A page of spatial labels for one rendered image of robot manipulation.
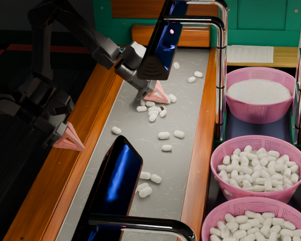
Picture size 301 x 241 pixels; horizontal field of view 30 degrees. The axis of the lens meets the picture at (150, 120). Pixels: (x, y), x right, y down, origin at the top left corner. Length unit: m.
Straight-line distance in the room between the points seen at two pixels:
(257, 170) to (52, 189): 0.57
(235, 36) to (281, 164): 0.72
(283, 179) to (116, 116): 0.59
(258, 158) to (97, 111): 0.55
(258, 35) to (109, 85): 0.62
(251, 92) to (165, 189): 0.59
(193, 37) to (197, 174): 0.75
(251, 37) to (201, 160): 0.76
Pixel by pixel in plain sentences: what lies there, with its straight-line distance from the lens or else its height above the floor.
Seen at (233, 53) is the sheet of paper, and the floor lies 0.78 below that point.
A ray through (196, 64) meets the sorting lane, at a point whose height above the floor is 0.74.
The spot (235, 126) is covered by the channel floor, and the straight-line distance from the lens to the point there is 1.89.
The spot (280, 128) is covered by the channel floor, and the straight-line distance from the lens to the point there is 1.90.
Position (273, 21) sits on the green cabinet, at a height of 0.87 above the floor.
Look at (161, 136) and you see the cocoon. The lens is 1.71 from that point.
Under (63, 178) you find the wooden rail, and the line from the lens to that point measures 1.57.
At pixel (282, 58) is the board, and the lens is 2.12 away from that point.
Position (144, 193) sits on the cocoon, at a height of 0.76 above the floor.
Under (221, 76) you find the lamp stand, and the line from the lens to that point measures 1.64.
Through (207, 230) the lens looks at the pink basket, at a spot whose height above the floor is 0.75.
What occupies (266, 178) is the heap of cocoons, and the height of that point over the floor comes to 0.73.
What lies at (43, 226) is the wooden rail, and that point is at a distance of 1.43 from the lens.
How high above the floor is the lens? 1.72
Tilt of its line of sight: 33 degrees down
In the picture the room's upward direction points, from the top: 3 degrees counter-clockwise
